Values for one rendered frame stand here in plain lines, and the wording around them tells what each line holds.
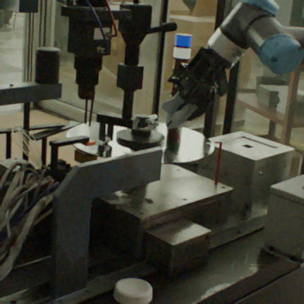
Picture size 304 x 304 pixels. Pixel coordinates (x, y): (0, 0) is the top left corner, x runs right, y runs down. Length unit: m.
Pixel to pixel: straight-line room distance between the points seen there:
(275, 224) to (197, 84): 0.35
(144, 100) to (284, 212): 0.81
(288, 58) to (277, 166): 0.47
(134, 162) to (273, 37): 0.35
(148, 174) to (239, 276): 0.29
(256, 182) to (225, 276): 0.35
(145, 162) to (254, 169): 0.43
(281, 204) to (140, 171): 0.35
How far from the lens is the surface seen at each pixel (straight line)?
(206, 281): 1.22
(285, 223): 1.33
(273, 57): 1.17
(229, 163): 1.54
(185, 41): 1.60
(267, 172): 1.55
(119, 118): 1.28
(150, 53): 1.95
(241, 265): 1.30
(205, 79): 1.31
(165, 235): 1.22
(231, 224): 1.46
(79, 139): 1.24
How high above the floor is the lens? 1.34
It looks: 18 degrees down
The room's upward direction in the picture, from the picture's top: 5 degrees clockwise
